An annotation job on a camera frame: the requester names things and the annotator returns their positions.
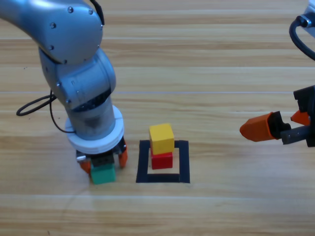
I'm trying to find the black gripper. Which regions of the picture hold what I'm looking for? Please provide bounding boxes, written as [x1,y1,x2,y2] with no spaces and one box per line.
[239,85,315,148]
[75,138,129,177]

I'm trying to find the green wooden block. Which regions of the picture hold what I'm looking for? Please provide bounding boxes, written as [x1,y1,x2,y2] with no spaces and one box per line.
[90,163,117,186]

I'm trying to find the red wooden block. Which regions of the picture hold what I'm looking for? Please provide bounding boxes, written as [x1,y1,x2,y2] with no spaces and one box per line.
[150,148,174,171]

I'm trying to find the yellow wooden block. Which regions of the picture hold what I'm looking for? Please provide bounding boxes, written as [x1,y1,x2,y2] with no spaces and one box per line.
[149,123,176,156]

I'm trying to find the black tape square outline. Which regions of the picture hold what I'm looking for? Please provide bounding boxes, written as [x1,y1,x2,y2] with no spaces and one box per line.
[135,140,191,184]

